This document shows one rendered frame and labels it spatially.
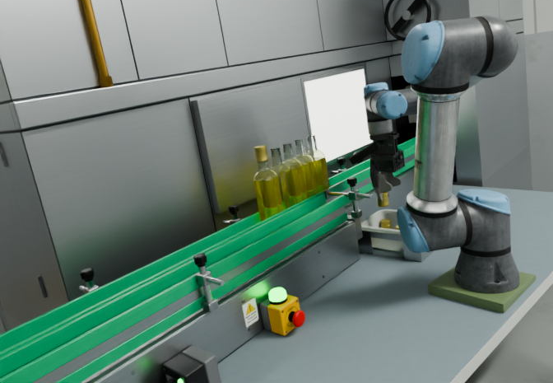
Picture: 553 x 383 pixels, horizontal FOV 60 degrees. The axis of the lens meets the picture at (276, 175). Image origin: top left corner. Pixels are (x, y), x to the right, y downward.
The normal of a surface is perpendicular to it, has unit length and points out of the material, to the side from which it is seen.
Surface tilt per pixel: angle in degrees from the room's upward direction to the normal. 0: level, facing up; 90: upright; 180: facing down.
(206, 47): 90
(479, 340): 0
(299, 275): 90
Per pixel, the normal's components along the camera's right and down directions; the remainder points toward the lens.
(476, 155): -0.66, 0.27
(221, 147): 0.73, 0.03
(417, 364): -0.17, -0.96
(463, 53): 0.12, 0.34
